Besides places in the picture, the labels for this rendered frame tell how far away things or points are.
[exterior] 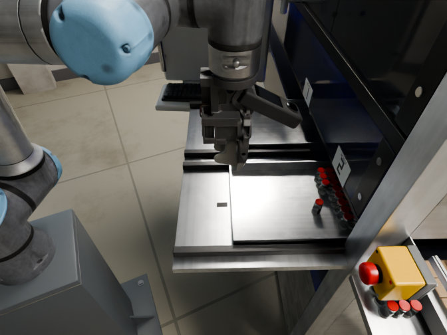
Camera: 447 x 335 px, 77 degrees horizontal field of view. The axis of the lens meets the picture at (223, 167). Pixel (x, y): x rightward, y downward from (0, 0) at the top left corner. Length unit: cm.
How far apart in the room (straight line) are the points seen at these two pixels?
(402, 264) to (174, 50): 120
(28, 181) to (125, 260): 104
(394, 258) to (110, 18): 55
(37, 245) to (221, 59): 67
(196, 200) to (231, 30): 51
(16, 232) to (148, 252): 103
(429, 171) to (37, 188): 81
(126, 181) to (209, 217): 143
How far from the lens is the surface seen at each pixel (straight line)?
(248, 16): 38
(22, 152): 79
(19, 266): 87
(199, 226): 73
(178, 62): 144
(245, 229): 72
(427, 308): 72
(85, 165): 236
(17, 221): 81
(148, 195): 199
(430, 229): 65
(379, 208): 59
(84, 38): 28
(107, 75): 28
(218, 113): 46
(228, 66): 41
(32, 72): 345
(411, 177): 51
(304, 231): 75
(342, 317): 104
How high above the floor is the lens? 149
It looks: 45 degrees down
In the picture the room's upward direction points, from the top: straight up
